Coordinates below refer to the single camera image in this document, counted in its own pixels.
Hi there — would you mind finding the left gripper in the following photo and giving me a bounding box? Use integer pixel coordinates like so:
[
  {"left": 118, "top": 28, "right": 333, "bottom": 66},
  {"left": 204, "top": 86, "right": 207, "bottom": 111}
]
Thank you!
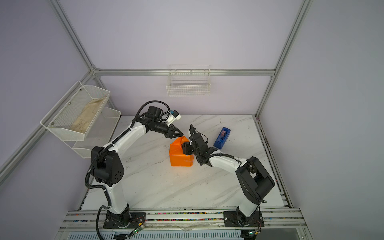
[{"left": 151, "top": 121, "right": 184, "bottom": 139}]

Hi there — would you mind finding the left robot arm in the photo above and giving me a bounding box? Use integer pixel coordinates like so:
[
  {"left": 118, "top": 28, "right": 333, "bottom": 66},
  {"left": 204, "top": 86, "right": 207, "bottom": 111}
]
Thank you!
[{"left": 85, "top": 101, "right": 183, "bottom": 226}]

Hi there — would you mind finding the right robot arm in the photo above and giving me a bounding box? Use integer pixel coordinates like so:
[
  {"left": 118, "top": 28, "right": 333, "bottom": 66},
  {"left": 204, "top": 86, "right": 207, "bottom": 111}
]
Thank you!
[{"left": 182, "top": 125, "right": 275, "bottom": 227}]

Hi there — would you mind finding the blue tape dispenser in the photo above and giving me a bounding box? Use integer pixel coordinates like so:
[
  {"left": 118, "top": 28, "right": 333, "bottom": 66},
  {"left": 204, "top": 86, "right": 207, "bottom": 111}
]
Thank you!
[{"left": 214, "top": 127, "right": 231, "bottom": 150}]

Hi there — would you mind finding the white lower mesh shelf bin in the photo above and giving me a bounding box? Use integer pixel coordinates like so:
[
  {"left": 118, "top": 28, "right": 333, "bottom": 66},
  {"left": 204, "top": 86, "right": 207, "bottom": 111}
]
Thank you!
[{"left": 72, "top": 107, "right": 121, "bottom": 159}]

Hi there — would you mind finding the white mesh shelf bin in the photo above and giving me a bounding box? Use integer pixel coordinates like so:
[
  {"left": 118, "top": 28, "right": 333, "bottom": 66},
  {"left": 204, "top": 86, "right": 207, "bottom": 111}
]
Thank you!
[
  {"left": 40, "top": 81, "right": 110, "bottom": 142},
  {"left": 72, "top": 107, "right": 121, "bottom": 159}
]

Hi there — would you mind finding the beige cloth in bin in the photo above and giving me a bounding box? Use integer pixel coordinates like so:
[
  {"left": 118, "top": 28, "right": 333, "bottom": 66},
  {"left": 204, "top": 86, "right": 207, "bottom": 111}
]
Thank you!
[{"left": 70, "top": 97, "right": 106, "bottom": 134}]

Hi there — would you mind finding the white upper mesh shelf bin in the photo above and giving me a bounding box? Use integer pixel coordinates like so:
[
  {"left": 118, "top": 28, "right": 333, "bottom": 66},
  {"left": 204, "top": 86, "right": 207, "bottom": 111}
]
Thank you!
[{"left": 40, "top": 81, "right": 110, "bottom": 142}]

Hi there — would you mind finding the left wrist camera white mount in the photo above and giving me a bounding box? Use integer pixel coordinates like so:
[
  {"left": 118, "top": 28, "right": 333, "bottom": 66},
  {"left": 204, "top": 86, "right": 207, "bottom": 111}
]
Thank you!
[{"left": 166, "top": 110, "right": 182, "bottom": 127}]

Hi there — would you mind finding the white wire wall basket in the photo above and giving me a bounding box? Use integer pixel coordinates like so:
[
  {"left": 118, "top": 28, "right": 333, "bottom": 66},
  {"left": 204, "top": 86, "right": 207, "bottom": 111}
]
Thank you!
[{"left": 166, "top": 65, "right": 211, "bottom": 97}]

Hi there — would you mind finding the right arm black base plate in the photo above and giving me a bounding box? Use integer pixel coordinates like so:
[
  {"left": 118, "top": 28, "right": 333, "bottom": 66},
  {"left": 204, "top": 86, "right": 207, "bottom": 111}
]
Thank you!
[{"left": 223, "top": 210, "right": 265, "bottom": 228}]

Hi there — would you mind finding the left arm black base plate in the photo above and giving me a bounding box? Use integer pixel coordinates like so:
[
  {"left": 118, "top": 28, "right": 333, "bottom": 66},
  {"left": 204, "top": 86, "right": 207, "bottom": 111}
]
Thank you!
[{"left": 103, "top": 211, "right": 146, "bottom": 229}]

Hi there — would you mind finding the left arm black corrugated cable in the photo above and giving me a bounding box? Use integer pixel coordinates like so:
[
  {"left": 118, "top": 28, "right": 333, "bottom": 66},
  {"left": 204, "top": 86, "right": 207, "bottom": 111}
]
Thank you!
[{"left": 84, "top": 100, "right": 171, "bottom": 240}]

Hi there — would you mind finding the aluminium frame rail front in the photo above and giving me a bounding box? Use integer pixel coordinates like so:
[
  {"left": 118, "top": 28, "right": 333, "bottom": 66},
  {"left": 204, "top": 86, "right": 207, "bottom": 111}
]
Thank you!
[{"left": 55, "top": 208, "right": 313, "bottom": 240}]

